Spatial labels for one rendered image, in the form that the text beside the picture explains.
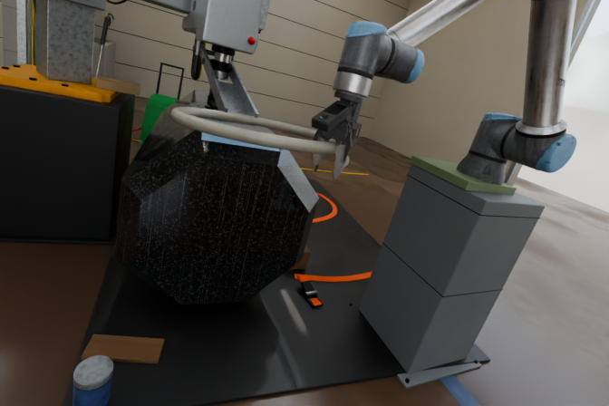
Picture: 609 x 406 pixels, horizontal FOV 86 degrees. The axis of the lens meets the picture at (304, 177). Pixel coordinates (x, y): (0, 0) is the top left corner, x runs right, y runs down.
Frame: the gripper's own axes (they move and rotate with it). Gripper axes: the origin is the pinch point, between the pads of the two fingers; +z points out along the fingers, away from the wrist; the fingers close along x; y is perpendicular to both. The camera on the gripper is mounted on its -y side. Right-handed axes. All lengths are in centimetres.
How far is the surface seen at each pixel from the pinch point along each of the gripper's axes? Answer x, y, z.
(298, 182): 31, 42, 18
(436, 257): -28, 65, 32
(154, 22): 516, 278, -78
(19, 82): 148, -15, 7
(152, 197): 61, -4, 30
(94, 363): 44, -28, 74
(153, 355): 43, -7, 85
